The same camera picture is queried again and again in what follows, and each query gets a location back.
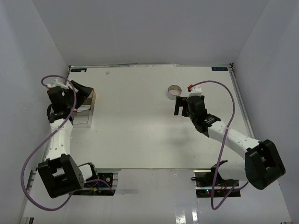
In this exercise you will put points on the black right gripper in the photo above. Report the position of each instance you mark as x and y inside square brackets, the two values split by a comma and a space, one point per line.
[181, 102]

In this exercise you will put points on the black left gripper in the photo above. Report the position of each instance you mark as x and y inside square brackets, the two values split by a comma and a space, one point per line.
[82, 93]

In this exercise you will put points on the pink capped white marker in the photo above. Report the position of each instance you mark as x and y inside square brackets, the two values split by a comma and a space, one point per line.
[81, 110]

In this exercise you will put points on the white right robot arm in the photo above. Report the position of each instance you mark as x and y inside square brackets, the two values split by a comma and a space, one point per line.
[262, 164]

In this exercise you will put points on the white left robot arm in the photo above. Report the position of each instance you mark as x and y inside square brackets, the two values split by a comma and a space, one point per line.
[58, 170]

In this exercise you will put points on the large white tape roll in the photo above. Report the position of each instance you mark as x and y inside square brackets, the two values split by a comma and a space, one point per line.
[174, 91]

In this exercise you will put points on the black label left corner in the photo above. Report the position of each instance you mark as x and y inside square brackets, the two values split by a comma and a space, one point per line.
[78, 69]

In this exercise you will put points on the black label corner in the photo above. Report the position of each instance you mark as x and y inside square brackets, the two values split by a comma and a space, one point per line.
[78, 69]
[219, 69]

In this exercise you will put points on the clear brown organizer container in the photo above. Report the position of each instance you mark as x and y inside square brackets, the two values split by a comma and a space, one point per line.
[83, 116]

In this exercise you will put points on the black label right corner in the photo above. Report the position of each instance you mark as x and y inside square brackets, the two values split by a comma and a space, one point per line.
[219, 69]

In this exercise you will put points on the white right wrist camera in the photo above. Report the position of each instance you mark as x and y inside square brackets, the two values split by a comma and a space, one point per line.
[194, 90]

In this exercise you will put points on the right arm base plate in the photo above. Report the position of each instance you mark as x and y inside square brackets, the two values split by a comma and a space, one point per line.
[203, 182]

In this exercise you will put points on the aluminium rail left edge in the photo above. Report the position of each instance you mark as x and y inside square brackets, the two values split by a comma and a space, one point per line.
[30, 181]

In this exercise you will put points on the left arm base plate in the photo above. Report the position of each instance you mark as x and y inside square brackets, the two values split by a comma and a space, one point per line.
[100, 184]

